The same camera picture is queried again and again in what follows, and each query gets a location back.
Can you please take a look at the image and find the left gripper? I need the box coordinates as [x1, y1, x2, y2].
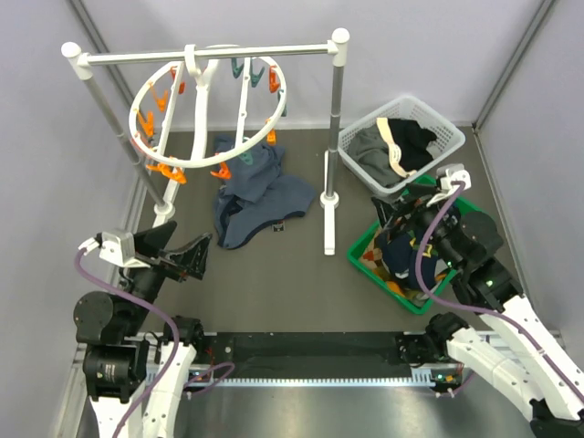
[120, 218, 212, 333]

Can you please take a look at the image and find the grey cloth in basket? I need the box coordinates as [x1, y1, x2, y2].
[347, 126, 402, 188]

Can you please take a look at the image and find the teal clothespin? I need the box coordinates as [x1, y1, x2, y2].
[238, 151, 254, 166]

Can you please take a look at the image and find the white round clip hanger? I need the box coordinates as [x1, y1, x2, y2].
[128, 45, 290, 169]

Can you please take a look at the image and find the white plastic laundry basket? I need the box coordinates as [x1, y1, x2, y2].
[339, 96, 465, 196]

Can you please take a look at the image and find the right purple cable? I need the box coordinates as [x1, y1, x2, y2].
[413, 180, 584, 405]

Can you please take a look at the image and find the orange clothespin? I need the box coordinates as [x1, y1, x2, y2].
[210, 162, 232, 180]

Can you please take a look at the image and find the small black tag on floor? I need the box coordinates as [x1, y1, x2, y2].
[272, 221, 285, 232]

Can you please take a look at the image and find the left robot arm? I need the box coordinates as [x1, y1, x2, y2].
[73, 221, 213, 437]

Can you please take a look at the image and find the blue cloth on floor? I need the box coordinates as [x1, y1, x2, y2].
[213, 142, 316, 250]

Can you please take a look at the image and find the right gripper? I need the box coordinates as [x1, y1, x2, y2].
[370, 182, 463, 270]

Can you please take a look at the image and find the white metal drying rack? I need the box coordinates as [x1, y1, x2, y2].
[61, 28, 349, 256]

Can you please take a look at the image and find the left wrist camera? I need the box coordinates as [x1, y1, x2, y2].
[78, 229, 150, 268]

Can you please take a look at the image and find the pile of socks in bin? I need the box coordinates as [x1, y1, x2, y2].
[374, 230, 448, 304]

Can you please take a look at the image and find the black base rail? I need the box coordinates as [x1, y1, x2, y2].
[199, 331, 439, 369]

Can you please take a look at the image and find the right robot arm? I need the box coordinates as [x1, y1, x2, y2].
[371, 182, 583, 437]

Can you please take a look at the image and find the black cloth in basket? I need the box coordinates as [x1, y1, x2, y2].
[388, 119, 437, 172]

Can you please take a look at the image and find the green plastic bin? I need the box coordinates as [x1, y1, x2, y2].
[346, 175, 482, 315]

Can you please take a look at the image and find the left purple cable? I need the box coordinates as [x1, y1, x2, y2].
[74, 245, 236, 438]

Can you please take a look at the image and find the purple cable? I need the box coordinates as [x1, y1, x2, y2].
[74, 245, 236, 438]
[413, 180, 584, 405]

